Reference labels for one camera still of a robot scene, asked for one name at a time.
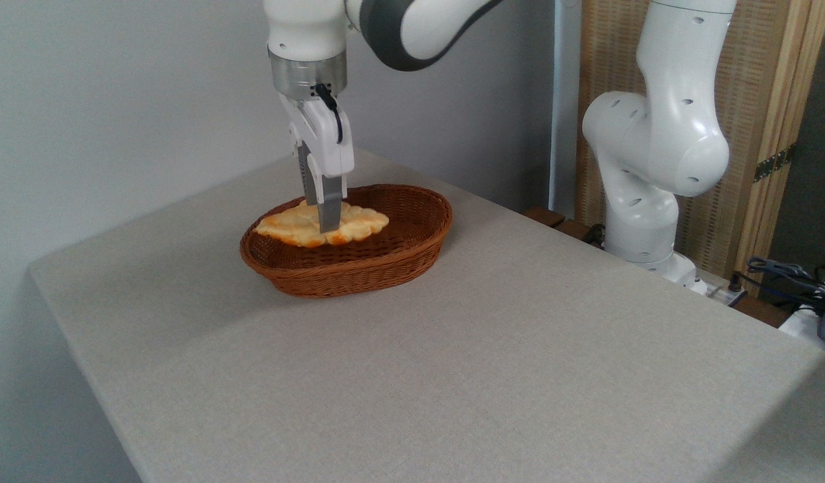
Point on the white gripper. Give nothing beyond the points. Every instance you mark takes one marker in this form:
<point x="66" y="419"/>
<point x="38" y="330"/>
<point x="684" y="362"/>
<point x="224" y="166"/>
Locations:
<point x="322" y="144"/>

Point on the long leaf-shaped golden bread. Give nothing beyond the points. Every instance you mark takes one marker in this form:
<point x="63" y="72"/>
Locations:
<point x="295" y="225"/>

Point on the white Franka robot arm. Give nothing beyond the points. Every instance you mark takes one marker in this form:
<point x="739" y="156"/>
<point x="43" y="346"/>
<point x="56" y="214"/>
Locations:
<point x="661" y="134"/>

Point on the brown woven wicker basket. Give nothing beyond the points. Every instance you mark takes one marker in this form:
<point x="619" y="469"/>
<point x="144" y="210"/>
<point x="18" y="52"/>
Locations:
<point x="399" y="255"/>

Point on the brown wooden slat pieces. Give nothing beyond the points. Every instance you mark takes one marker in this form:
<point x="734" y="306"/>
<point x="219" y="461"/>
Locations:
<point x="553" y="219"/>

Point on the white vertical pole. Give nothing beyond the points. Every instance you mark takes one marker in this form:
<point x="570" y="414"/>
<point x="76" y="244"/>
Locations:
<point x="563" y="100"/>

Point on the white power strip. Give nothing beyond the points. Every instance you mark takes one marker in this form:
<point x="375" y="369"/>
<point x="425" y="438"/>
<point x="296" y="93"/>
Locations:
<point x="724" y="294"/>

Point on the wooden bamboo folding screen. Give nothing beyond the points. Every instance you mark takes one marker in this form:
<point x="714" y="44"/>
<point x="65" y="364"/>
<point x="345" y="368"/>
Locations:
<point x="754" y="80"/>

